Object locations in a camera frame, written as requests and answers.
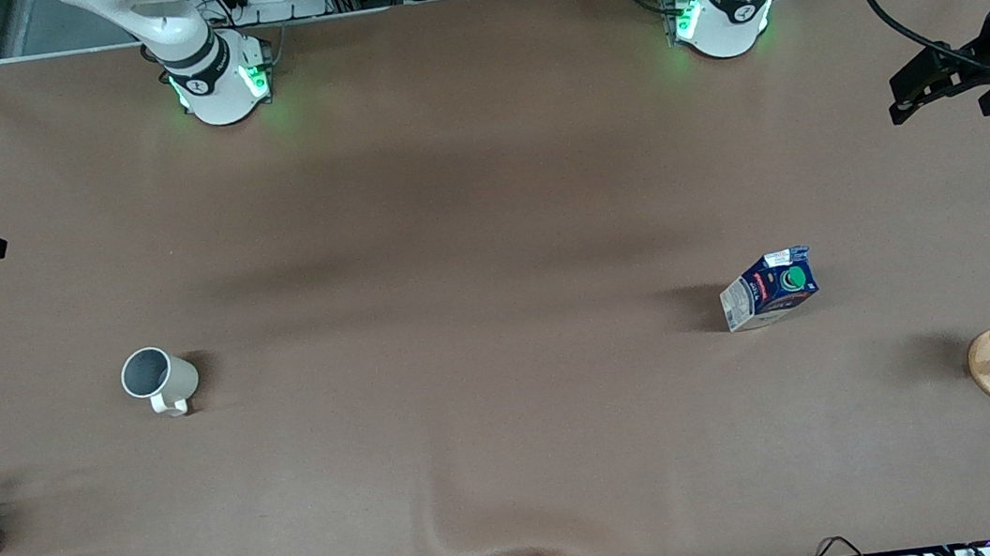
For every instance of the blue milk carton green cap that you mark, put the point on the blue milk carton green cap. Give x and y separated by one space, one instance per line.
766 292

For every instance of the white ceramic mug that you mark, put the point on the white ceramic mug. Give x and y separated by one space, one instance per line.
172 379

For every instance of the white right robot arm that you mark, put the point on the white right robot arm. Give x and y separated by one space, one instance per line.
211 77

